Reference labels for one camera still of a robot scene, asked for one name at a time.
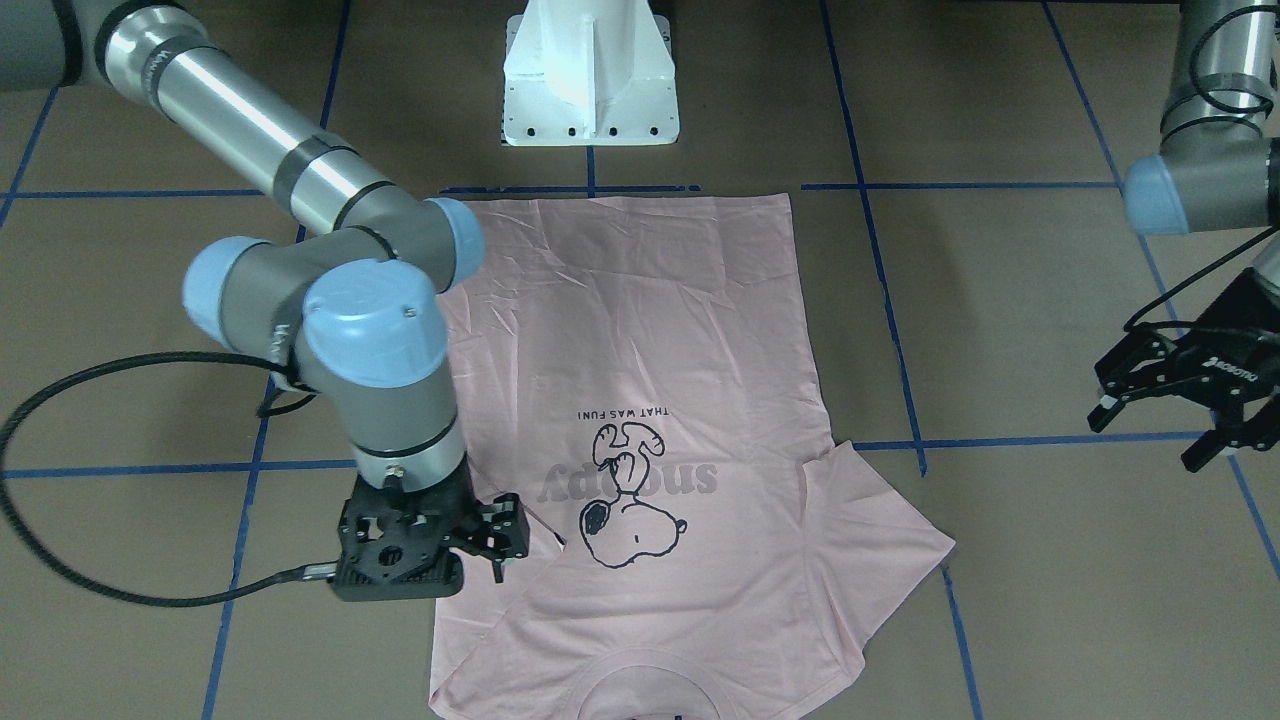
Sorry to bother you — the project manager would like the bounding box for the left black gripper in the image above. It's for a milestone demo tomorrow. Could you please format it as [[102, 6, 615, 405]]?
[[1087, 272, 1277, 473]]

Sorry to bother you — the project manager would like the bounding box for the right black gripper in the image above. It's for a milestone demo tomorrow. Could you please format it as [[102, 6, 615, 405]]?
[[330, 470, 529, 602]]

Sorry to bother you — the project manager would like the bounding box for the pink Snoopy t-shirt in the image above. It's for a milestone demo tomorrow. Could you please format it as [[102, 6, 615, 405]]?
[[428, 193, 954, 719]]

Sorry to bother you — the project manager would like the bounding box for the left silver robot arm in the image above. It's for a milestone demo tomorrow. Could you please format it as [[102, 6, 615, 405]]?
[[1088, 1, 1279, 471]]

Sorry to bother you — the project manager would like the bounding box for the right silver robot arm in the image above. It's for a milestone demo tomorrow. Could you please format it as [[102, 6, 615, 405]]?
[[3, 1, 530, 607]]

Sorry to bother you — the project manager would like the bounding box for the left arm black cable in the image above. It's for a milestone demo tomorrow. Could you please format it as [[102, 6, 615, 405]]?
[[1123, 0, 1280, 336]]

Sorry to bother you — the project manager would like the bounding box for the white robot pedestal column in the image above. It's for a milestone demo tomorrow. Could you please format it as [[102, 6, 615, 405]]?
[[500, 1, 681, 147]]

